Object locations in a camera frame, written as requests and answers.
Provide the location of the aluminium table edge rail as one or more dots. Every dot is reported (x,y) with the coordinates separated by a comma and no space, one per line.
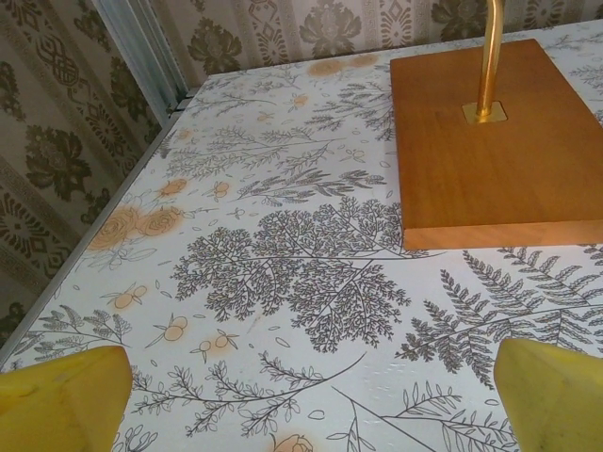
(89,235)

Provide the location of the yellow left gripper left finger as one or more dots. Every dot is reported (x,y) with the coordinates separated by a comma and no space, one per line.
(56,405)

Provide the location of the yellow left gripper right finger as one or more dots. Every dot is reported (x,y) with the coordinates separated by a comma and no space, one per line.
(556,405)

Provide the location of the aluminium frame post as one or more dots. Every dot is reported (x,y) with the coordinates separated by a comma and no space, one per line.
(146,52)

